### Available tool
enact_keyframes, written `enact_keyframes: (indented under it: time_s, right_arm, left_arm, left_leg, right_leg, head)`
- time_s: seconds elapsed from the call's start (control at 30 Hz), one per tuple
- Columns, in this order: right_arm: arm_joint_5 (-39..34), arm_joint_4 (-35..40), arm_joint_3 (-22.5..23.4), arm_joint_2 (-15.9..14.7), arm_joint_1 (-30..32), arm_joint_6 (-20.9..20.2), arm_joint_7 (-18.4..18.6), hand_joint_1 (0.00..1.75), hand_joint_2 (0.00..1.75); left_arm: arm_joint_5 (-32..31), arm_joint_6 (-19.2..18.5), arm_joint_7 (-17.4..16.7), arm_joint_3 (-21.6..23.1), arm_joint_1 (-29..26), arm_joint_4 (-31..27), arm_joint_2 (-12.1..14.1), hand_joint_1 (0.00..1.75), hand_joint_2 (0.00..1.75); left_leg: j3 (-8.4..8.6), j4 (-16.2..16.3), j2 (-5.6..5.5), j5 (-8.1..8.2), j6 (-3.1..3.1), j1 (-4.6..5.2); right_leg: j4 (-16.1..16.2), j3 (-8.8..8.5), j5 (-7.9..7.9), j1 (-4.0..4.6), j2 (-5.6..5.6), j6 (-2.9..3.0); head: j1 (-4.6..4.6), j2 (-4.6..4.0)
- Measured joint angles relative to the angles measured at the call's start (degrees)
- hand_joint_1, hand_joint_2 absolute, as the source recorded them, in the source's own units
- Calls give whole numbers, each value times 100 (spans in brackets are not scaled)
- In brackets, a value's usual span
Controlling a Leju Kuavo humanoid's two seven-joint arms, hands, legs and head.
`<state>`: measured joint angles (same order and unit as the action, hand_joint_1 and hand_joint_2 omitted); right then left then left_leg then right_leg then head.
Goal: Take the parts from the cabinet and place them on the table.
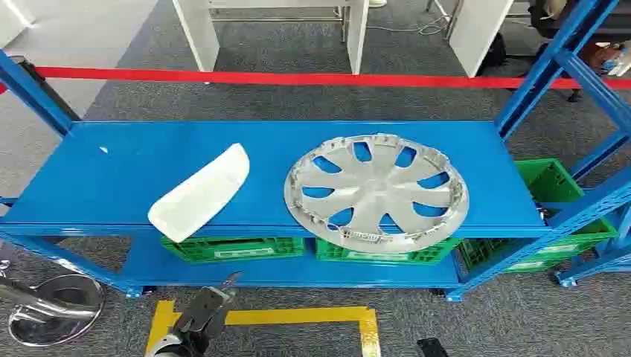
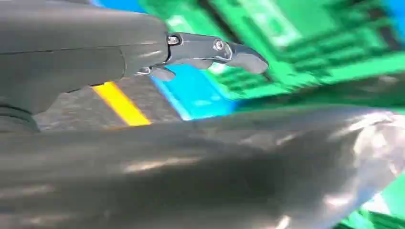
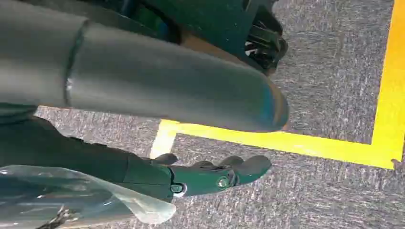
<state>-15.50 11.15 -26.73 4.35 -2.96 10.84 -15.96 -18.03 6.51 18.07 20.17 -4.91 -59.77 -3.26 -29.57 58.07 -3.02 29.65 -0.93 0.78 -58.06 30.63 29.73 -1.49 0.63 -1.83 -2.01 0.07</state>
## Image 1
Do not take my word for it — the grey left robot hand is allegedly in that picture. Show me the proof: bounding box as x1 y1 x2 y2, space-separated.
172 271 243 357

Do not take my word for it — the white curved plastic cover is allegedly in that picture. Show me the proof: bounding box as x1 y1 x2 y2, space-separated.
147 143 251 245

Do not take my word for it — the green plastic crate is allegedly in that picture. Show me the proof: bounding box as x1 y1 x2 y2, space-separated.
314 237 462 267
160 235 307 264
455 157 620 275

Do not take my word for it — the yellow floor tape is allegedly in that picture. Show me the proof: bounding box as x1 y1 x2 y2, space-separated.
145 299 382 357

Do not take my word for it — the chrome stool base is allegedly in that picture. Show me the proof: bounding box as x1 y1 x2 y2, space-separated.
0 260 106 348

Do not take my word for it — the blue metal shelf rack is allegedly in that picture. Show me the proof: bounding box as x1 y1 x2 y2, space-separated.
0 0 631 303

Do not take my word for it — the silver wheel hubcap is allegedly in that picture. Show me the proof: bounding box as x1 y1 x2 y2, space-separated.
283 132 470 255

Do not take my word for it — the robot's black foot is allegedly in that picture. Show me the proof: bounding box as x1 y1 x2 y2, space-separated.
416 337 450 357

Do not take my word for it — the red barrier tape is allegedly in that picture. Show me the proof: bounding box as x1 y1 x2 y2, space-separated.
0 65 631 95

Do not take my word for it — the white desk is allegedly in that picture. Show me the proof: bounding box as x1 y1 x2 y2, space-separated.
171 0 371 76

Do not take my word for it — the white panel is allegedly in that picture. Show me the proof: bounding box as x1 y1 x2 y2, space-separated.
448 0 515 78

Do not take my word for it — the black bag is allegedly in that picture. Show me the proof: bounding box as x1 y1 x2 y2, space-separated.
475 31 509 76

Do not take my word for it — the black barrier post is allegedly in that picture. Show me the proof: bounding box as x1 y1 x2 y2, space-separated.
10 55 81 123

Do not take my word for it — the white floor cable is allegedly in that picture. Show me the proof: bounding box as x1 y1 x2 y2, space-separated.
367 13 452 37

